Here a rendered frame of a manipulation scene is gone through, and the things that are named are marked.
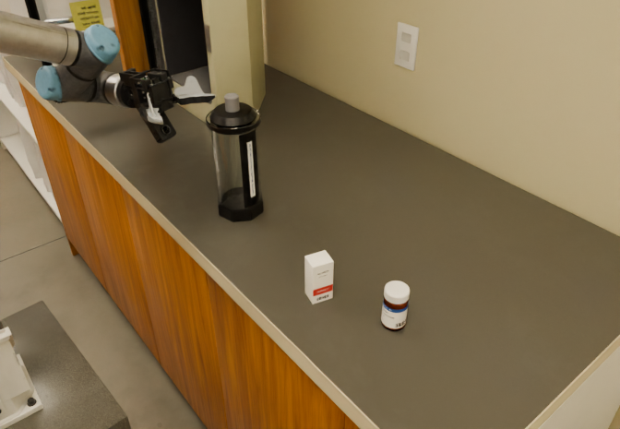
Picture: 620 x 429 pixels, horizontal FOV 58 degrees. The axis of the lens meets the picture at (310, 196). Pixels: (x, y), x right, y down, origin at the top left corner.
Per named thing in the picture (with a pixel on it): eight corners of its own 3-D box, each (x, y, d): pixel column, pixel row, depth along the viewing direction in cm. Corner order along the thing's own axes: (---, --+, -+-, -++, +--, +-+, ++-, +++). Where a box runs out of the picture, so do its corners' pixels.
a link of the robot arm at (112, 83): (110, 110, 130) (137, 98, 135) (122, 113, 127) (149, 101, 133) (100, 78, 126) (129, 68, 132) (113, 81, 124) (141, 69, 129)
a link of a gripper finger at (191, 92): (210, 76, 120) (168, 80, 121) (216, 101, 123) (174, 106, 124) (213, 71, 123) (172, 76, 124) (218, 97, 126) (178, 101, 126)
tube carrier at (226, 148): (275, 201, 124) (271, 113, 112) (242, 225, 116) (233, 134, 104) (239, 185, 129) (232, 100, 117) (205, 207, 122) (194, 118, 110)
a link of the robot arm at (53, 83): (51, 48, 118) (97, 53, 126) (28, 77, 124) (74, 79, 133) (62, 80, 116) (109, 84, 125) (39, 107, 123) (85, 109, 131)
